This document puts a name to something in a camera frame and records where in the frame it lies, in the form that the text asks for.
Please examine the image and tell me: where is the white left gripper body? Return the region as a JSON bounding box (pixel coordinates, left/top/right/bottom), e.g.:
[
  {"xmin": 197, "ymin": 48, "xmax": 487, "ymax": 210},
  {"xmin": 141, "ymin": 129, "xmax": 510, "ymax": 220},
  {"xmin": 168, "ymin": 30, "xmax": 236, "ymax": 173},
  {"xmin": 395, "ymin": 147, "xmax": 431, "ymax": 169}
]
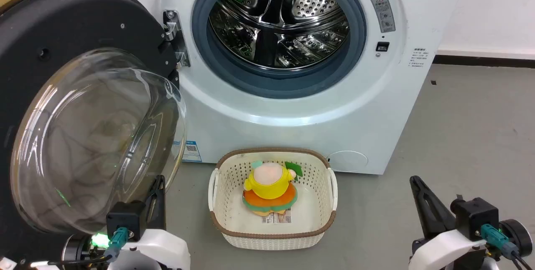
[{"xmin": 107, "ymin": 228, "xmax": 191, "ymax": 270}]

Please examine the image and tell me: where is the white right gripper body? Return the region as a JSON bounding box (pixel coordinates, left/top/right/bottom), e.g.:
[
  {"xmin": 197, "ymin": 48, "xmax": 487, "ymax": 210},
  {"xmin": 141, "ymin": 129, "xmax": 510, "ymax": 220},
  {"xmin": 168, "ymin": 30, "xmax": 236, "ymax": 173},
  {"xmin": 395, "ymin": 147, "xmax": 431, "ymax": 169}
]
[{"xmin": 408, "ymin": 228, "xmax": 489, "ymax": 270}]

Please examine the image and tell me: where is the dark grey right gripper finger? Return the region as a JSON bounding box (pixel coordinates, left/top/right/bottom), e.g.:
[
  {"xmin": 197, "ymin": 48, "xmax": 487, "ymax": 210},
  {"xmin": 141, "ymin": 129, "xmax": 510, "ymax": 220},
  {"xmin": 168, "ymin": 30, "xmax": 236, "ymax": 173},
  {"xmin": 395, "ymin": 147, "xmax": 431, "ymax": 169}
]
[{"xmin": 409, "ymin": 176, "xmax": 457, "ymax": 240}]

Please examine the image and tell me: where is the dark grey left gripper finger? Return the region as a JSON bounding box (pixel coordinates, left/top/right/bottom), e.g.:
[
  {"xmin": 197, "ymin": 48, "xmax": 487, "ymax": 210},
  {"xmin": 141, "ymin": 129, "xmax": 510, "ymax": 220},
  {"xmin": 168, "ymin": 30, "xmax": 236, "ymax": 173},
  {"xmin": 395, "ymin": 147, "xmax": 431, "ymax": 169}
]
[
  {"xmin": 144, "ymin": 180, "xmax": 158, "ymax": 231},
  {"xmin": 155, "ymin": 175, "xmax": 167, "ymax": 231}
]

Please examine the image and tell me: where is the black washer door with glass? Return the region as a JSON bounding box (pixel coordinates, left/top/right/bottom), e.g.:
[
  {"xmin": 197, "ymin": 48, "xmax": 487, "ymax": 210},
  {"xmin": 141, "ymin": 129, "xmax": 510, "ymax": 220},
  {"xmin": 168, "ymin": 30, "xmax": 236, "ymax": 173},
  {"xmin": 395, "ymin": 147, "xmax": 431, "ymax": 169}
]
[{"xmin": 0, "ymin": 0, "xmax": 181, "ymax": 262}]

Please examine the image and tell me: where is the clear glass door bowl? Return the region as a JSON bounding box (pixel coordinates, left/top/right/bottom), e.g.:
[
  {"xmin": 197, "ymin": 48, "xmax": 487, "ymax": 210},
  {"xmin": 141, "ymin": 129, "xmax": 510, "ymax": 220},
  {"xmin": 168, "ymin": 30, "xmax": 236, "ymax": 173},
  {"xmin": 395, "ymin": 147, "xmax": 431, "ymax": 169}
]
[{"xmin": 10, "ymin": 48, "xmax": 187, "ymax": 234}]

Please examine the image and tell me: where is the white front-load washing machine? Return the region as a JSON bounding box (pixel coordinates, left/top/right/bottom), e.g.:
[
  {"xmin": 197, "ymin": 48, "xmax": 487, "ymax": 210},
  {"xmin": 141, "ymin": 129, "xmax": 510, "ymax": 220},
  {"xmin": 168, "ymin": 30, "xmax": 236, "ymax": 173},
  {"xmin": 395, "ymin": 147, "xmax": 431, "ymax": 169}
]
[{"xmin": 99, "ymin": 0, "xmax": 469, "ymax": 175}]

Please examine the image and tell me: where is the metal door hinge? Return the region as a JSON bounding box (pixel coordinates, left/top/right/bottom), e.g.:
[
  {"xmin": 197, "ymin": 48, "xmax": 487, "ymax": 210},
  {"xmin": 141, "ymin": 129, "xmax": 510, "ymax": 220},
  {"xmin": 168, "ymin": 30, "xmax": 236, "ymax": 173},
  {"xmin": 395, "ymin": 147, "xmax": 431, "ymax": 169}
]
[{"xmin": 163, "ymin": 10, "xmax": 191, "ymax": 68}]

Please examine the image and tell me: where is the blue QR code sticker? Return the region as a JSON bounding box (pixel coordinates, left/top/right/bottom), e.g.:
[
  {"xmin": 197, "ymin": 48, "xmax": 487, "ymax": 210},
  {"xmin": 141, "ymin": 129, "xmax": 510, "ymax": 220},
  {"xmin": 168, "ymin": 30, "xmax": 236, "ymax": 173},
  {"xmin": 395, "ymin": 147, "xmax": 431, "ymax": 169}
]
[{"xmin": 181, "ymin": 140, "xmax": 202, "ymax": 163}]

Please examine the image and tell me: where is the cream laundry basket brown rim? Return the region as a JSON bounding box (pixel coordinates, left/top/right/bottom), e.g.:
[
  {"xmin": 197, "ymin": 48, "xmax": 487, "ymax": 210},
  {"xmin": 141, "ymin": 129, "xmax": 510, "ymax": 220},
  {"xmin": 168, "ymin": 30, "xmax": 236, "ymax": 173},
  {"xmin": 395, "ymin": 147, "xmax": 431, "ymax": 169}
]
[{"xmin": 208, "ymin": 148, "xmax": 338, "ymax": 250}]

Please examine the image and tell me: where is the round white filter cover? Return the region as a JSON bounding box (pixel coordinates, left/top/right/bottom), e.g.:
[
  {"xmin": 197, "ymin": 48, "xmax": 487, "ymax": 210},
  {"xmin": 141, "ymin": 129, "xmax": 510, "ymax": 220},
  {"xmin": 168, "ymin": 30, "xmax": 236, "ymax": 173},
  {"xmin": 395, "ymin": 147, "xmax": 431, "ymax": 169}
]
[{"xmin": 327, "ymin": 150, "xmax": 369, "ymax": 174}]

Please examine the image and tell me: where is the yellow orange plush doll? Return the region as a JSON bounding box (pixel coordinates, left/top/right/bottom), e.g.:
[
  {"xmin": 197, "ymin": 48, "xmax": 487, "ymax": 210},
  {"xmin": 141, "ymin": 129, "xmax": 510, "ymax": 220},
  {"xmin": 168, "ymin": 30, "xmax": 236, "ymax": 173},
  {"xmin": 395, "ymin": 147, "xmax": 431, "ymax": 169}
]
[{"xmin": 242, "ymin": 160, "xmax": 303, "ymax": 217}]

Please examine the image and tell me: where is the white paper doll tag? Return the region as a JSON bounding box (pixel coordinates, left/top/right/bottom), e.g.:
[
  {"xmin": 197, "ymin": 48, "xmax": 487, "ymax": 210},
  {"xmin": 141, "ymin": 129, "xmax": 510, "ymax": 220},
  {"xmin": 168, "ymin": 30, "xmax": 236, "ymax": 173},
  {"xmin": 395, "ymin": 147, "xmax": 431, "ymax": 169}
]
[{"xmin": 262, "ymin": 209, "xmax": 292, "ymax": 224}]

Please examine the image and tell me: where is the small text label sticker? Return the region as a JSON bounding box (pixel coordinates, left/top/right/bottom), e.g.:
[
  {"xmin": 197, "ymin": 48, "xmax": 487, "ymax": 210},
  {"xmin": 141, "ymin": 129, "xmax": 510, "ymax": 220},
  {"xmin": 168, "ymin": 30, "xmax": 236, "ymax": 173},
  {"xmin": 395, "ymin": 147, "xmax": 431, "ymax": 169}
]
[{"xmin": 408, "ymin": 47, "xmax": 430, "ymax": 69}]

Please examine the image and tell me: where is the grey warning label sticker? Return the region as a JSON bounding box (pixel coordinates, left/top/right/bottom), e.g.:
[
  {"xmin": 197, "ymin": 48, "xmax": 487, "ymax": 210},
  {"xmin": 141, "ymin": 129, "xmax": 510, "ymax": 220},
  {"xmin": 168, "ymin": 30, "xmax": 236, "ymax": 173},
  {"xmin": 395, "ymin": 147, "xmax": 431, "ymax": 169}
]
[{"xmin": 370, "ymin": 0, "xmax": 396, "ymax": 33}]

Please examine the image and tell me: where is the stainless steel perforated drum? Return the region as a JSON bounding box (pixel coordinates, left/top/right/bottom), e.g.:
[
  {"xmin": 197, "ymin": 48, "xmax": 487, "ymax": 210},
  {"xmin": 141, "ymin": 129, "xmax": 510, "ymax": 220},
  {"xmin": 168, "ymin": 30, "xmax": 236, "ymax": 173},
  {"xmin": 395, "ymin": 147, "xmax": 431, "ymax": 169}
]
[{"xmin": 208, "ymin": 0, "xmax": 350, "ymax": 70}]

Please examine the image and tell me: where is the teal left camera cable plug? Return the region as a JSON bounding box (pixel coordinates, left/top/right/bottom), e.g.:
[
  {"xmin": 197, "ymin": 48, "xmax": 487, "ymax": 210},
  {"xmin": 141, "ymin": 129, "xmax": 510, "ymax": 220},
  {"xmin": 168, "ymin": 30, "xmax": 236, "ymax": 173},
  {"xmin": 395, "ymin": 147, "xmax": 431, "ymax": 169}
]
[{"xmin": 103, "ymin": 227, "xmax": 129, "ymax": 262}]

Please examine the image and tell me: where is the teal camera cable plug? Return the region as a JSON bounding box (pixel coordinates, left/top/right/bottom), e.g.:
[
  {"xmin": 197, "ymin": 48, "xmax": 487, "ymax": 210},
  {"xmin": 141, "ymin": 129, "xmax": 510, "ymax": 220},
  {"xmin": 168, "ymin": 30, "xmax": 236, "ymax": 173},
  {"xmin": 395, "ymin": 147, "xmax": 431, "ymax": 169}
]
[
  {"xmin": 103, "ymin": 227, "xmax": 129, "ymax": 262},
  {"xmin": 480, "ymin": 224, "xmax": 520, "ymax": 259}
]

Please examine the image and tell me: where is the teal right camera cable plug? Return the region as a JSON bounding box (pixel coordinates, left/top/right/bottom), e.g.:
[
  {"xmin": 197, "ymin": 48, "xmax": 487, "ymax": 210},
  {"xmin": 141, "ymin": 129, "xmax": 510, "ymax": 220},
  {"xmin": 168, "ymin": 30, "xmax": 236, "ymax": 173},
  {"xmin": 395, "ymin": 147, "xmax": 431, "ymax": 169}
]
[{"xmin": 480, "ymin": 224, "xmax": 520, "ymax": 259}]

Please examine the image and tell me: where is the dark wall baseboard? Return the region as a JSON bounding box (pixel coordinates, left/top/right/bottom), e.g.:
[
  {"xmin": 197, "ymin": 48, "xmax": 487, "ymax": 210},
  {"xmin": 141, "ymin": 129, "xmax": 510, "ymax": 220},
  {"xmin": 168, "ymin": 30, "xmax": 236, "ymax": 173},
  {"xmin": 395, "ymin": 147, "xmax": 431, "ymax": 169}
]
[{"xmin": 432, "ymin": 54, "xmax": 535, "ymax": 69}]

